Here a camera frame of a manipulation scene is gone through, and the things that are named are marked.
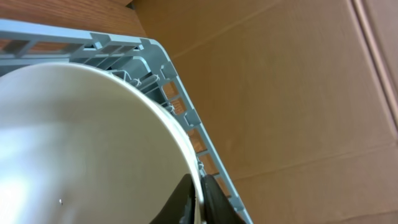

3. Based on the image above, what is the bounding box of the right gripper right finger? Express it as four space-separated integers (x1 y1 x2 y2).
201 175 246 224

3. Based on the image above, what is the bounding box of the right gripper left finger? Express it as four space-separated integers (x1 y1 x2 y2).
150 174 196 224

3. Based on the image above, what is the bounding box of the white bowl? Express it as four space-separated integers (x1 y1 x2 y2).
1 63 204 223

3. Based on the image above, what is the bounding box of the grey dishwasher rack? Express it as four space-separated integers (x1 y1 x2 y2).
1 19 252 223

